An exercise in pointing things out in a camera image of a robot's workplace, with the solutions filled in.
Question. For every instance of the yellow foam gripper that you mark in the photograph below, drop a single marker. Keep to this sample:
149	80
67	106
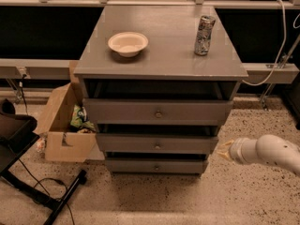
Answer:
236	151

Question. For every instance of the grey drawer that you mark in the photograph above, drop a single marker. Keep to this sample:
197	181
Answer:
156	165
156	143
157	112

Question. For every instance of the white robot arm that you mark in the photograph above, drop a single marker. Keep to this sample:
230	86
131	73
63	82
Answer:
268	150

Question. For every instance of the grey drawer cabinet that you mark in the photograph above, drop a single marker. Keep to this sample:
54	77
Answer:
167	69

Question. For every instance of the grey top drawer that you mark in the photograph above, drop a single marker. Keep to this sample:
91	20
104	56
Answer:
157	112

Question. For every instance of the grey bottom drawer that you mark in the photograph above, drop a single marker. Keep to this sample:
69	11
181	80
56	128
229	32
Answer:
156	165

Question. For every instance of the crushed soda can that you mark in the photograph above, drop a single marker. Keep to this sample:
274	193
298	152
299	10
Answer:
204	32

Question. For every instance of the white paper bowl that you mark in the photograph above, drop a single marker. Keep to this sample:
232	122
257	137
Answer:
128	44

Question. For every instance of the green chip bag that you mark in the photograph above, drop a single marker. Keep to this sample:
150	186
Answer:
79	119

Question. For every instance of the cardboard box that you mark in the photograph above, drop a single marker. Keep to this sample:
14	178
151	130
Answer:
62	143

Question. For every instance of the black stand base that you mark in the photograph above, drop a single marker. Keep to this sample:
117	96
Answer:
42	198

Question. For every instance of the black chair seat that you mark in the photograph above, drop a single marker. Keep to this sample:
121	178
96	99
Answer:
17	135

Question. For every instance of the grey wall rail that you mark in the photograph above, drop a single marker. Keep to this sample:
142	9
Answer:
39	69

